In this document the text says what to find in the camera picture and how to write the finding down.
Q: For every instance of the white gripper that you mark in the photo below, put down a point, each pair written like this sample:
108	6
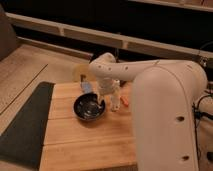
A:
106	86

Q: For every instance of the clear plastic bottle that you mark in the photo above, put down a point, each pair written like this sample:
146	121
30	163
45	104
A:
115	100

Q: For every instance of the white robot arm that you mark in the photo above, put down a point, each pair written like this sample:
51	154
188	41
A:
162	97

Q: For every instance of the blue small object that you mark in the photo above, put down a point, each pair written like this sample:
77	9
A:
86	87

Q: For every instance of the black round bowl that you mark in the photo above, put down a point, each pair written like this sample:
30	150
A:
87	108

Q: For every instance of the small orange object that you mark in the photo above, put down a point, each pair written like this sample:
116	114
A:
124	101

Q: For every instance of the dark floor mat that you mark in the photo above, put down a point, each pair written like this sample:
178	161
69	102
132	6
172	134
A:
22	141

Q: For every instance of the white shelf rail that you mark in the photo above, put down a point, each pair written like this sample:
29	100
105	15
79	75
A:
102	38

